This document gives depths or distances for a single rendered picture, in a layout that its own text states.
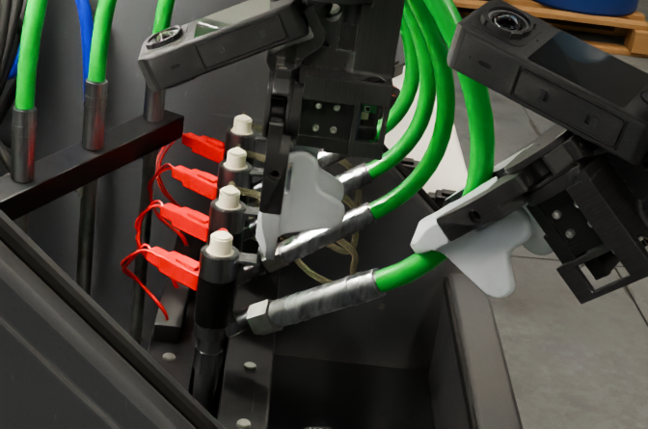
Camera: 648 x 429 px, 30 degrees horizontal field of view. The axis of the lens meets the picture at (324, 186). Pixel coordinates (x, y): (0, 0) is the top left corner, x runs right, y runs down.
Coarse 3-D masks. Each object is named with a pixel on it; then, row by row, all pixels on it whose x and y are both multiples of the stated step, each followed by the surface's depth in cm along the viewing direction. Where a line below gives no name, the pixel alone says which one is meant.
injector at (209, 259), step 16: (208, 256) 86; (208, 272) 86; (224, 272) 86; (208, 288) 86; (224, 288) 87; (208, 304) 87; (224, 304) 87; (208, 320) 87; (224, 320) 88; (240, 320) 88; (208, 336) 88; (224, 336) 89; (208, 352) 89; (208, 368) 90; (208, 384) 90; (208, 400) 91
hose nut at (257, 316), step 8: (256, 304) 77; (264, 304) 77; (248, 312) 77; (256, 312) 77; (264, 312) 76; (248, 320) 77; (256, 320) 77; (264, 320) 77; (256, 328) 77; (264, 328) 77; (272, 328) 76; (280, 328) 77
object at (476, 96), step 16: (432, 0) 66; (448, 0) 66; (448, 16) 66; (448, 32) 66; (448, 48) 66; (464, 80) 66; (464, 96) 67; (480, 96) 66; (480, 112) 67; (480, 128) 67; (480, 144) 67; (480, 160) 68; (480, 176) 68; (464, 192) 69; (416, 256) 71; (432, 256) 71; (384, 272) 73; (400, 272) 72; (416, 272) 72; (384, 288) 73
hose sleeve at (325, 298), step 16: (368, 272) 73; (320, 288) 75; (336, 288) 74; (352, 288) 73; (368, 288) 73; (272, 304) 77; (288, 304) 76; (304, 304) 75; (320, 304) 75; (336, 304) 74; (352, 304) 74; (272, 320) 76; (288, 320) 76; (304, 320) 76
